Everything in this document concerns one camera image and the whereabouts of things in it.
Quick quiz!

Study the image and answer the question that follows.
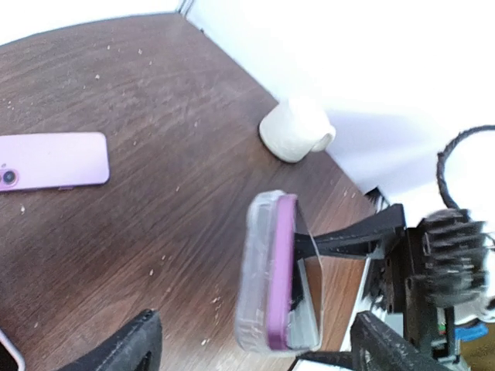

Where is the purple phone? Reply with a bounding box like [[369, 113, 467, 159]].
[[1, 132, 110, 192]]

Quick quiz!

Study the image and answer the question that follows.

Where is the right aluminium frame post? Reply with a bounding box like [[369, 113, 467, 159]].
[[177, 0, 195, 17]]

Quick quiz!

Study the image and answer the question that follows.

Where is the pink phone case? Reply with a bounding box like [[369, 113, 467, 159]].
[[0, 330, 26, 371]]

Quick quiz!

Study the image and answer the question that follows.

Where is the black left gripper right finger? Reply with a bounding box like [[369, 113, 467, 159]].
[[350, 311, 448, 371]]

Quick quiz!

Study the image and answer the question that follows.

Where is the clear magsafe phone case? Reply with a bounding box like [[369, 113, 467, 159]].
[[234, 190, 303, 356]]

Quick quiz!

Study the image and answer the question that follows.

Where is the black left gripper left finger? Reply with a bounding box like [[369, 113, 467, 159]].
[[61, 309, 162, 371]]

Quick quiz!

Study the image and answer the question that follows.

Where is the cream ribbed mug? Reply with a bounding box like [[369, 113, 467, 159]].
[[258, 97, 336, 163]]

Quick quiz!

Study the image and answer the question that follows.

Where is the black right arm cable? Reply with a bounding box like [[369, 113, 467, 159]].
[[436, 124, 495, 212]]

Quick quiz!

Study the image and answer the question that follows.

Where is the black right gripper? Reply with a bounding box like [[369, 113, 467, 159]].
[[295, 204, 490, 363]]

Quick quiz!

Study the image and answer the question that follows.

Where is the dark phone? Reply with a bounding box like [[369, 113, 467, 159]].
[[265, 194, 323, 352]]

